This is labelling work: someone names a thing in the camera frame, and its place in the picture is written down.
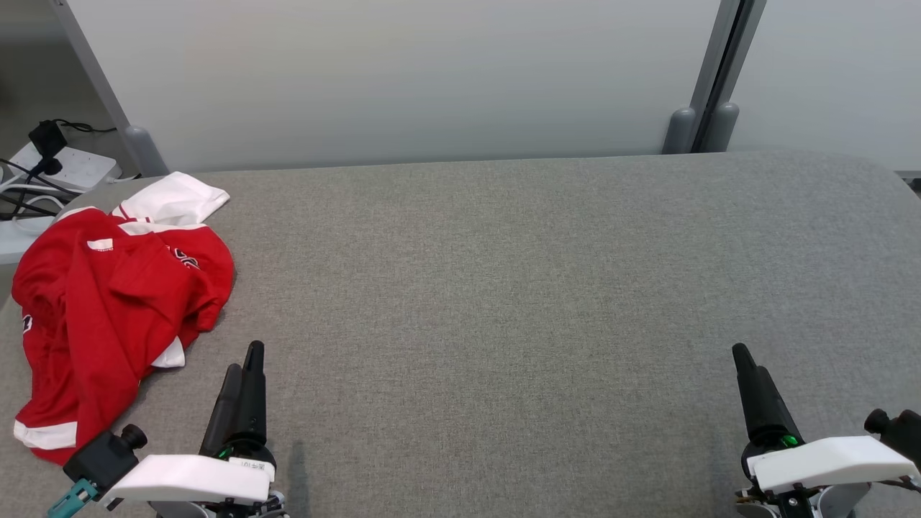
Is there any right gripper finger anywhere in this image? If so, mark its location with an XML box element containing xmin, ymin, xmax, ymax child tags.
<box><xmin>732</xmin><ymin>343</ymin><xmax>776</xmax><ymax>442</ymax></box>
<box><xmin>758</xmin><ymin>365</ymin><xmax>802</xmax><ymax>436</ymax></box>

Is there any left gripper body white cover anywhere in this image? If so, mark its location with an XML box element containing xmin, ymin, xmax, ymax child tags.
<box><xmin>101</xmin><ymin>437</ymin><xmax>290</xmax><ymax>518</ymax></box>

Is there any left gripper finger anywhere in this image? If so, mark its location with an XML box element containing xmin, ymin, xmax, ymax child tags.
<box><xmin>234</xmin><ymin>340</ymin><xmax>268</xmax><ymax>443</ymax></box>
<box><xmin>200</xmin><ymin>363</ymin><xmax>245</xmax><ymax>456</ymax></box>

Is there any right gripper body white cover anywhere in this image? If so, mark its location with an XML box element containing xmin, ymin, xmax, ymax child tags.
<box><xmin>734</xmin><ymin>427</ymin><xmax>921</xmax><ymax>518</ymax></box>

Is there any red and white jersey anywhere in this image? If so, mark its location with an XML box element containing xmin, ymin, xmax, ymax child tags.
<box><xmin>11</xmin><ymin>171</ymin><xmax>236</xmax><ymax>369</ymax></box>

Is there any red shorts white hem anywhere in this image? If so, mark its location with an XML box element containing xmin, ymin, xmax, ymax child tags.
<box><xmin>12</xmin><ymin>223</ymin><xmax>189</xmax><ymax>466</ymax></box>

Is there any black power adapter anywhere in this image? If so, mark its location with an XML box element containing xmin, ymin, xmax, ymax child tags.
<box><xmin>29</xmin><ymin>120</ymin><xmax>69</xmax><ymax>177</ymax></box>

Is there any metal shelf with equipment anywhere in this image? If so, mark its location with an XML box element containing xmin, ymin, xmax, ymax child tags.
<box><xmin>49</xmin><ymin>0</ymin><xmax>171</xmax><ymax>178</ymax></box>

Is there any left camera cable teal plug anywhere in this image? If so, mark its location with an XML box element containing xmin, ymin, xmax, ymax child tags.
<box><xmin>47</xmin><ymin>478</ymin><xmax>99</xmax><ymax>518</ymax></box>

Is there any grey metal partition post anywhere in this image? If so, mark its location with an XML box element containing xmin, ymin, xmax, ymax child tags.
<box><xmin>702</xmin><ymin>0</ymin><xmax>768</xmax><ymax>153</ymax></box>
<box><xmin>662</xmin><ymin>0</ymin><xmax>743</xmax><ymax>154</ymax></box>

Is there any thick white power cable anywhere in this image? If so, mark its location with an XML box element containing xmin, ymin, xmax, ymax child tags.
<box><xmin>0</xmin><ymin>183</ymin><xmax>76</xmax><ymax>235</ymax></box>

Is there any thin black adapter cable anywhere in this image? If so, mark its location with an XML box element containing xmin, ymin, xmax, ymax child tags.
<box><xmin>54</xmin><ymin>119</ymin><xmax>117</xmax><ymax>135</ymax></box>

